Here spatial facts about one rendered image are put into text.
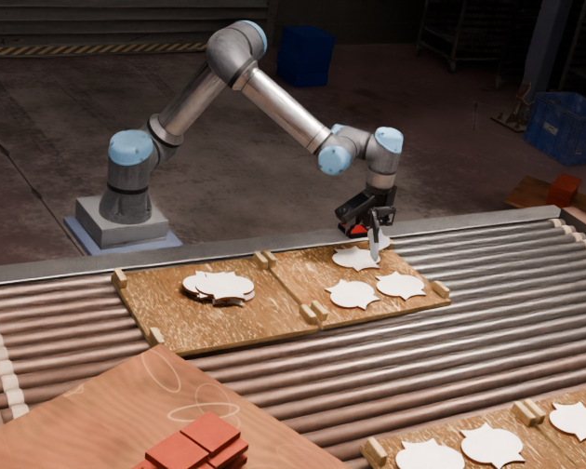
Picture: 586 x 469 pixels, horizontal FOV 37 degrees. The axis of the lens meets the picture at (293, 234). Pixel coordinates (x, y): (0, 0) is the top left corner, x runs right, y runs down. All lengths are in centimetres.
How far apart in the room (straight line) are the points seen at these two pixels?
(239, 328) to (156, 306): 21
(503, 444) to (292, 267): 78
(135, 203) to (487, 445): 117
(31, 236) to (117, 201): 188
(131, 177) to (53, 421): 98
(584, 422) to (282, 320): 73
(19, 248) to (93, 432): 268
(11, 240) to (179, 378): 264
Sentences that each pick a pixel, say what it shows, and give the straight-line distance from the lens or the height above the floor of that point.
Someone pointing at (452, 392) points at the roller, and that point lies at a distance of 207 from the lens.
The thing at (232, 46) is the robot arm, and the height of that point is 148.
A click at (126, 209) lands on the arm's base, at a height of 98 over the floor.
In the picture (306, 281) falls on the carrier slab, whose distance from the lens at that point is 231.
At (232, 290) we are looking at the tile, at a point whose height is 97.
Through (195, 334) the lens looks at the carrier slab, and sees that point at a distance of 204.
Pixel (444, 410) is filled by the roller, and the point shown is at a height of 91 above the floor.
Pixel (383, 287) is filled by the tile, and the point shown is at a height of 94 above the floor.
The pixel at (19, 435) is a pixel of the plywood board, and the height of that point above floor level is 104.
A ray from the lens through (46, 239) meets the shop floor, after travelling 430.
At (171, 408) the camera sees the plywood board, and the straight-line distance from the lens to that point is 166.
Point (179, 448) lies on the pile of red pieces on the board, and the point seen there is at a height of 119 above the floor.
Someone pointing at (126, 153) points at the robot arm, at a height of 114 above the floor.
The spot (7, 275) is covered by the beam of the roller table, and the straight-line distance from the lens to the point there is 226.
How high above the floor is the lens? 210
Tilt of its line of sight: 27 degrees down
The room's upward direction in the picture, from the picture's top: 10 degrees clockwise
